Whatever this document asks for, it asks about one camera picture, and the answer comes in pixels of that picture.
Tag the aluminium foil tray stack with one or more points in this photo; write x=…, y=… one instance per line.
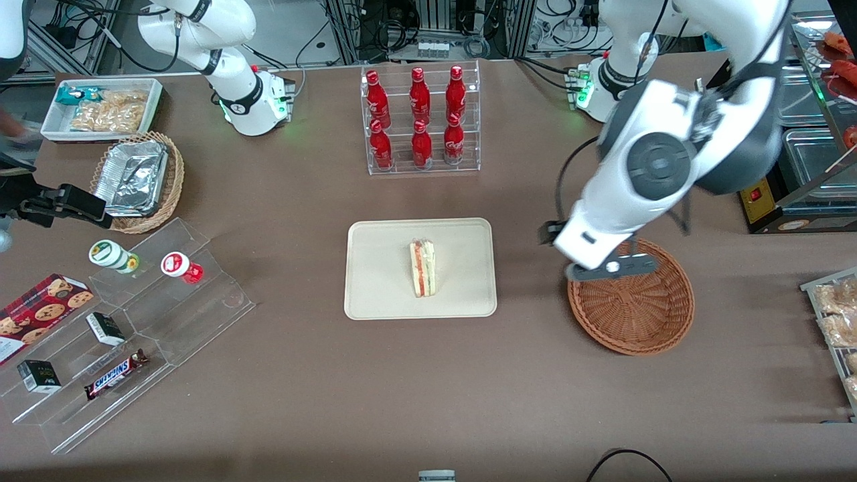
x=130, y=177

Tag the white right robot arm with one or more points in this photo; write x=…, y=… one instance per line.
x=234, y=87

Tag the black yellow food warmer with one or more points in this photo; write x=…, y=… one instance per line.
x=760, y=204

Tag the cream plastic serving tray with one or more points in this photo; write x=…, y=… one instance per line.
x=375, y=268

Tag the green label yogurt bottle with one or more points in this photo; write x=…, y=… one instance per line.
x=110, y=256

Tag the triangular sandwich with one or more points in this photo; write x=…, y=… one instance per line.
x=424, y=268

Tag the light oval wicker basket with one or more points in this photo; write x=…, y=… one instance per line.
x=175, y=174

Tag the clear acrylic step shelf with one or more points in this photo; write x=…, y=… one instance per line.
x=201, y=314
x=60, y=422

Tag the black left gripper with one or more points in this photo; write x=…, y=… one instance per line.
x=546, y=235

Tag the red chocolate cookie box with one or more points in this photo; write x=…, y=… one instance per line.
x=40, y=311

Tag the wrapped pastry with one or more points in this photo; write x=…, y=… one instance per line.
x=842, y=331
x=840, y=296

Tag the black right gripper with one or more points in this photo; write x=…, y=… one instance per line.
x=19, y=201

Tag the clear acrylic bottle rack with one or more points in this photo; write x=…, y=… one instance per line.
x=435, y=169

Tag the blue snack packet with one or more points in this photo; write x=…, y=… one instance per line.
x=73, y=95

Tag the steel warmer tray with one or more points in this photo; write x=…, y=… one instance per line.
x=803, y=97
x=813, y=164

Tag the red label yogurt bottle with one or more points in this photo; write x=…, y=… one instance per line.
x=177, y=266

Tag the orange fried food piece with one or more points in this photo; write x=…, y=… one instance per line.
x=837, y=43

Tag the white rectangular snack bin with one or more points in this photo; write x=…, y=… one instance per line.
x=53, y=127

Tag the Snickers chocolate bar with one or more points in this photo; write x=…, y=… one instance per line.
x=115, y=375

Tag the red cola bottle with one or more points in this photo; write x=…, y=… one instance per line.
x=381, y=148
x=378, y=100
x=456, y=94
x=454, y=144
x=420, y=97
x=422, y=147

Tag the grey white device edge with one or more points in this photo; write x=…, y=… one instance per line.
x=436, y=476

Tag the clear bag of crackers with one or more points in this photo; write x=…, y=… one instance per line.
x=107, y=119
x=127, y=98

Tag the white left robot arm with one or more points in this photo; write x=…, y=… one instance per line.
x=659, y=164

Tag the teal cloth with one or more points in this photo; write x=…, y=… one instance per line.
x=714, y=42

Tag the small black carton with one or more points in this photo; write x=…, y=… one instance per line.
x=105, y=328
x=39, y=376

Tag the brown round wicker basket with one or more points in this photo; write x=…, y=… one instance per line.
x=629, y=314

